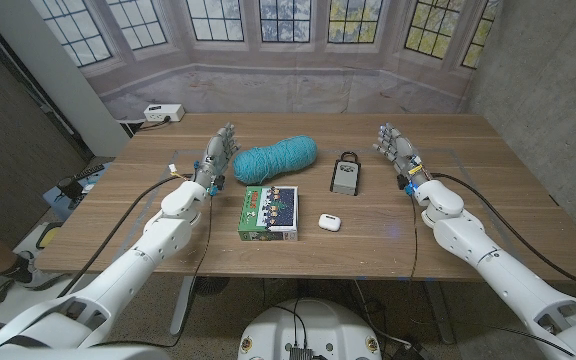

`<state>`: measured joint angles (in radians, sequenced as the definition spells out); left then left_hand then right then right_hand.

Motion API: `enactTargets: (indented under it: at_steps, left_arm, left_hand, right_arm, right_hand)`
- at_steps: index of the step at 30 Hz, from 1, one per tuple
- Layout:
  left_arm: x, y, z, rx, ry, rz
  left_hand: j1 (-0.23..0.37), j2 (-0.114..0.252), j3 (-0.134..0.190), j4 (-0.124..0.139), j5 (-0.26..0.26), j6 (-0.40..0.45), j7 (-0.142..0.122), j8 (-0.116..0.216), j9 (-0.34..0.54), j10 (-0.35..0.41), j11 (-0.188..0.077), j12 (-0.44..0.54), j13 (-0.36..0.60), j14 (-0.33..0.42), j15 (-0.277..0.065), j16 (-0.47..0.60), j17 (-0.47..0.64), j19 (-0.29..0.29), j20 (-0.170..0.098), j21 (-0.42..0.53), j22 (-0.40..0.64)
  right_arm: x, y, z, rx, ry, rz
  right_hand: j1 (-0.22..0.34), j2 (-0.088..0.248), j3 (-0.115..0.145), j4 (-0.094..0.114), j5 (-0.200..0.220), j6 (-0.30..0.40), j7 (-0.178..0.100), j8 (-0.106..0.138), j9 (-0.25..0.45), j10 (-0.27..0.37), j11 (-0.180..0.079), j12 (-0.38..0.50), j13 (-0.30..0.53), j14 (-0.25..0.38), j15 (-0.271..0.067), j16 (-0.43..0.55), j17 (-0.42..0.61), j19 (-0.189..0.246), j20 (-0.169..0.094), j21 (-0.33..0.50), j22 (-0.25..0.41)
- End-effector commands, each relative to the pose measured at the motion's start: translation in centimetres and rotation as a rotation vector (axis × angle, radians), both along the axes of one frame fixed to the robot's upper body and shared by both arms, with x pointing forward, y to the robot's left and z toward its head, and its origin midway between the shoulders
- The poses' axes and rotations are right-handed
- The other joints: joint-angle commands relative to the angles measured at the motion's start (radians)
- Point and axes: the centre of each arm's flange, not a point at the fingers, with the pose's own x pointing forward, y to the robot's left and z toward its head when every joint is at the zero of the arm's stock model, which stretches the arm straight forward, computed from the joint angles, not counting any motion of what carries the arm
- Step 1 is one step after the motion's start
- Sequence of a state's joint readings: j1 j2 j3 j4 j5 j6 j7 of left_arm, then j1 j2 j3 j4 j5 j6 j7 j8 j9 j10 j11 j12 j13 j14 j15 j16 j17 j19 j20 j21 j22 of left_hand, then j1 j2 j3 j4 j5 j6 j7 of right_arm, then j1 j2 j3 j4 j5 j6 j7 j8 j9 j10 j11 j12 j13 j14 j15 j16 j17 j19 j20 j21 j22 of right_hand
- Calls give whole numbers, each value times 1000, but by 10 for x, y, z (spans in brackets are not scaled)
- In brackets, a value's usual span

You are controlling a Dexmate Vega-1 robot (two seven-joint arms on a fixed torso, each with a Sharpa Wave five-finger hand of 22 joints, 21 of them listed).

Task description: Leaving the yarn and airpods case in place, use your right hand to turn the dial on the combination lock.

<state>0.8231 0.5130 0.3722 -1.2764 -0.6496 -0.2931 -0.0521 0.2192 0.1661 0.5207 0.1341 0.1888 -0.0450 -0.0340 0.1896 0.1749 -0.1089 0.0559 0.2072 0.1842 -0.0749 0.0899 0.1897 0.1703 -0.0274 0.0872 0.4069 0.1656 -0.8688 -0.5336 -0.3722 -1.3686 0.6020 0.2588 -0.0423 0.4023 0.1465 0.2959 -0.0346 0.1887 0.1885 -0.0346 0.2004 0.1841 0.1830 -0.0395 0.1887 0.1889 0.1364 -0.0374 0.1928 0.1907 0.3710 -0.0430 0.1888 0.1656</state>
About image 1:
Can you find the blue bin with black gear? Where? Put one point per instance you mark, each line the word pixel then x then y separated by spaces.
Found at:
pixel 75 187

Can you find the green printed card box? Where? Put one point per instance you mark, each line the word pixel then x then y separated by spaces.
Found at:
pixel 270 212

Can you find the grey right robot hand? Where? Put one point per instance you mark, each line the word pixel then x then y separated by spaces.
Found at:
pixel 402 150

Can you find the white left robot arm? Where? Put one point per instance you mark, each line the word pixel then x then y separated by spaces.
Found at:
pixel 153 245

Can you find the printed window backdrop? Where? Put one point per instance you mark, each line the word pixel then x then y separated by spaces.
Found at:
pixel 278 85

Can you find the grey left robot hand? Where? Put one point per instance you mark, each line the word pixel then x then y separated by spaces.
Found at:
pixel 214 157

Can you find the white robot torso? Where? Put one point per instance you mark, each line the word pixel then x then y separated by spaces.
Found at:
pixel 313 325

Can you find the white power strip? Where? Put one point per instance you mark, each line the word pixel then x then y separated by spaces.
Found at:
pixel 164 112

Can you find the grey combination lock box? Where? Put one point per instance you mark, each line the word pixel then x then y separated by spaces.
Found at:
pixel 345 177

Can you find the teal yarn skein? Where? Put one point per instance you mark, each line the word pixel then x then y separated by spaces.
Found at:
pixel 273 159

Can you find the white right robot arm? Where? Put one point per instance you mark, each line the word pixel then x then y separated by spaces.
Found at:
pixel 478 245

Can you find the grey table leg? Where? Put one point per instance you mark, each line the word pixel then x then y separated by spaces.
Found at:
pixel 439 312

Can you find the white airpods case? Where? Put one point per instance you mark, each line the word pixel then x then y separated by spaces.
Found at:
pixel 329 222

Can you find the yellow and black floor object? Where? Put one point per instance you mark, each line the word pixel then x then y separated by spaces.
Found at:
pixel 48 235

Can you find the white table leg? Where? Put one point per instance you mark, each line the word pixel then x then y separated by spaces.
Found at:
pixel 182 305

